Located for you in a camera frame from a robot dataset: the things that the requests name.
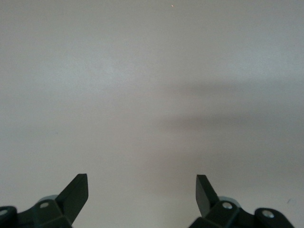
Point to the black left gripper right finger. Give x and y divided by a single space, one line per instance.
209 209

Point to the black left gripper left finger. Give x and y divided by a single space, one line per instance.
71 202

